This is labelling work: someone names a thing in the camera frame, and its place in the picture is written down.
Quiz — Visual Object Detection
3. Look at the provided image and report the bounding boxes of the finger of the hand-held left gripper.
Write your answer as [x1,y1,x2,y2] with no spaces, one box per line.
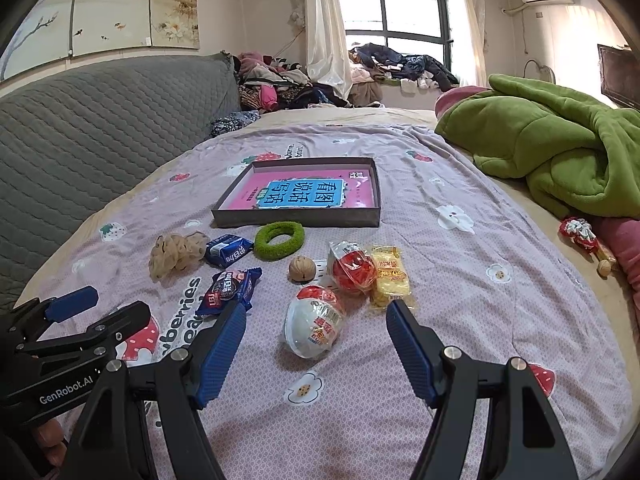
[20,301,152,361]
[0,286,99,341]

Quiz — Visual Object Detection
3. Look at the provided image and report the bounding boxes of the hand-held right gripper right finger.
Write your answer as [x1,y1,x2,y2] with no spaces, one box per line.
[385,299,576,480]

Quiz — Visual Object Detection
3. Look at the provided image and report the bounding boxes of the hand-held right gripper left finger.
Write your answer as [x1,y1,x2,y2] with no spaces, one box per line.
[62,302,248,480]

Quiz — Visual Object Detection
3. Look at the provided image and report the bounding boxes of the dark blue snack packet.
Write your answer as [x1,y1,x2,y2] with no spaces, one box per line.
[195,266,263,318]

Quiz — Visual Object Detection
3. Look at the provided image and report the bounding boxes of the yellow cake packet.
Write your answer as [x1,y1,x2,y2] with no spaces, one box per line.
[369,245,418,311]

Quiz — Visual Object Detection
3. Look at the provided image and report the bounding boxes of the red egg snack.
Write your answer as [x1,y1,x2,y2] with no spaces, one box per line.
[327,241,378,295]

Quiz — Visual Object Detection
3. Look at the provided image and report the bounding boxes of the white toy egg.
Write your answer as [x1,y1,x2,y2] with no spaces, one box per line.
[283,285,347,359]

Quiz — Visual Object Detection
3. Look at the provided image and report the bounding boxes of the small blue cookie packet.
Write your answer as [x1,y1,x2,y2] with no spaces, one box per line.
[204,234,255,269]

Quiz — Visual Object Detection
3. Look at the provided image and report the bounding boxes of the green fuzzy ring scrunchie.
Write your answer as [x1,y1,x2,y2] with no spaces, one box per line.
[254,221,306,262]

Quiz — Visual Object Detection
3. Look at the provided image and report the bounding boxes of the walnut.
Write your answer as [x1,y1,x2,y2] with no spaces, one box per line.
[288,256,317,282]

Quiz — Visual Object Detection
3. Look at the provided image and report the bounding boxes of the grey shallow cardboard box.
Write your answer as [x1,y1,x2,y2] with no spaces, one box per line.
[211,156,383,229]

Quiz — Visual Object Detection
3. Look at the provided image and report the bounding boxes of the person's left hand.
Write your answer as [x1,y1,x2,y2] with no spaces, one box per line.
[30,417,66,466]

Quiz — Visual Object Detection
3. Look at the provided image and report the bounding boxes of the pink strawberry print blanket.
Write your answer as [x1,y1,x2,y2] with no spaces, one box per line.
[15,122,633,480]

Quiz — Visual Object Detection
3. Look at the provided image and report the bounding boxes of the grey quilted headboard cover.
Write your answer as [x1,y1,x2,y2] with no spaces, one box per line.
[0,52,241,311]

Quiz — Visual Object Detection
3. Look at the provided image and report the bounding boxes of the dark floral cloth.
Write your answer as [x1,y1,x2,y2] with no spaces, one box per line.
[210,110,262,137]

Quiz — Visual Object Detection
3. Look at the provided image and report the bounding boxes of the beige bed sheet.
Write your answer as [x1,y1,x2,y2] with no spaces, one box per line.
[15,106,640,480]

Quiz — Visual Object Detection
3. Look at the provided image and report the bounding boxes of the pink pillow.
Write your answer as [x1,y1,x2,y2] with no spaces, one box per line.
[595,215,640,311]

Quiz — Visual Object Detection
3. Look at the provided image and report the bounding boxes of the green fleece blanket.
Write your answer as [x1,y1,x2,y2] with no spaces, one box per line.
[434,74,640,221]

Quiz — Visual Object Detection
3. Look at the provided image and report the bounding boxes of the pink fleece blanket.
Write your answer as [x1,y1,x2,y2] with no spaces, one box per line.
[434,85,493,121]

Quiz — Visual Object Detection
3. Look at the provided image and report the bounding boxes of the pile of mixed clothes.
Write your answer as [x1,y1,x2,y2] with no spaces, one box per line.
[232,51,351,113]

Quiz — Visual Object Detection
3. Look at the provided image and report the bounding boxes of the pile of dark clothes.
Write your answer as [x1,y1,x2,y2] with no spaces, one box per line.
[347,42,458,93]

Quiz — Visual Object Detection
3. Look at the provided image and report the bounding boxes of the white standing fan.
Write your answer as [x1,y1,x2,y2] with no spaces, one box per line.
[522,58,557,83]

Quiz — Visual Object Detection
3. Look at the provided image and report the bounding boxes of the white curtain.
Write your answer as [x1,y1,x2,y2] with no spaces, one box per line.
[442,0,488,88]
[302,0,353,101]

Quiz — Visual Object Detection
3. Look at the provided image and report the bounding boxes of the black framed window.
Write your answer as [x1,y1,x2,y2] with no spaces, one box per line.
[332,0,453,76]

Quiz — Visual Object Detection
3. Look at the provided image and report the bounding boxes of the dark television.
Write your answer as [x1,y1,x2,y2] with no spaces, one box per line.
[597,44,640,110]

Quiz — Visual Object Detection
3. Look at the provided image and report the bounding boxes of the floral wall painting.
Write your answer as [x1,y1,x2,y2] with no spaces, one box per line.
[0,0,201,83]

